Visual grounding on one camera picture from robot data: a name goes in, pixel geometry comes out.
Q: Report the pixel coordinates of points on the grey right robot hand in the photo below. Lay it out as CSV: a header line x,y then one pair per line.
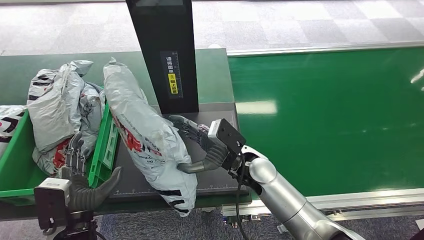
x,y
215,155

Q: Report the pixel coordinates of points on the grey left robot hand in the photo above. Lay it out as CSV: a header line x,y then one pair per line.
x,y
82,195

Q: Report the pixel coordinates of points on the grey plastic mailer package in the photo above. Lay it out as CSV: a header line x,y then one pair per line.
x,y
149,142

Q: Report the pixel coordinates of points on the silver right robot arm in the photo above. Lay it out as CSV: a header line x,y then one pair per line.
x,y
285,198

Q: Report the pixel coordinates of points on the crumpled grey mailer package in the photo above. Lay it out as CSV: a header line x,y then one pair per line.
x,y
54,109

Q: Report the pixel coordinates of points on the green conveyor belt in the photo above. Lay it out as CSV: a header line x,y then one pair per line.
x,y
314,126

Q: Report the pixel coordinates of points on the black inbound scanner machine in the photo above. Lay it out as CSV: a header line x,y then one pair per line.
x,y
165,39

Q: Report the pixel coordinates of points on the green plastic crate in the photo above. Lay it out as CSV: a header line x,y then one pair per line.
x,y
16,172

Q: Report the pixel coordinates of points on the grey mailer with red print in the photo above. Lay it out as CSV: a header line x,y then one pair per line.
x,y
91,109

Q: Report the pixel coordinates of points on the black and yellow label sticker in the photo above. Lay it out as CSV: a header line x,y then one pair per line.
x,y
172,79

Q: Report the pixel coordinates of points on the white mailer with black print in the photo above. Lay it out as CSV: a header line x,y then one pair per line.
x,y
9,124

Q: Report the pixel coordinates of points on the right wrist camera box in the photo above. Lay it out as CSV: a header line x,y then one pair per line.
x,y
228,134

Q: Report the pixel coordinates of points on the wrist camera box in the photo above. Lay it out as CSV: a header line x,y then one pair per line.
x,y
228,134
51,202

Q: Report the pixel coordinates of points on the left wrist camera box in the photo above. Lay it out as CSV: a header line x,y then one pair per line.
x,y
51,202

